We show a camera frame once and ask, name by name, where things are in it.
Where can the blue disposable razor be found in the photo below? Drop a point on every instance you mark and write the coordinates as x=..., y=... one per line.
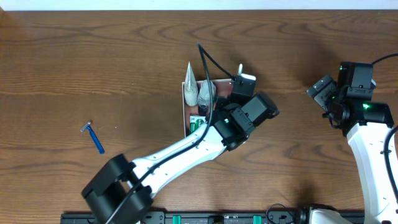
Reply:
x=87, y=127

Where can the white box with pink interior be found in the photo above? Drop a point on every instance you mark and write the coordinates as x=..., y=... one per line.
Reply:
x=224, y=88

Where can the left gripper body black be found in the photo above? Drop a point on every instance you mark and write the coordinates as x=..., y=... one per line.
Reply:
x=221, y=104

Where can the white lotion tube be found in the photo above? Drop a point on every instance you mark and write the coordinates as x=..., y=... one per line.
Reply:
x=190, y=89

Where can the green soap bar package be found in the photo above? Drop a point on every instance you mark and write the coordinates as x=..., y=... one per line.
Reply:
x=195, y=121

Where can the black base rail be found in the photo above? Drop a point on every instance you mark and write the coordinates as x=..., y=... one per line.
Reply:
x=205, y=218

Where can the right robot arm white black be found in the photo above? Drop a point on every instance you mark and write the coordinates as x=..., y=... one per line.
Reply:
x=369, y=128

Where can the blue hand soap pump bottle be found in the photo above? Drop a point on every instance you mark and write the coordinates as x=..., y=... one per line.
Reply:
x=206, y=93

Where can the green white toothbrush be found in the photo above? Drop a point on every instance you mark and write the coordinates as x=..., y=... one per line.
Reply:
x=240, y=69

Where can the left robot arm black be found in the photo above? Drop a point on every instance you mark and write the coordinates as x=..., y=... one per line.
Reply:
x=123, y=191

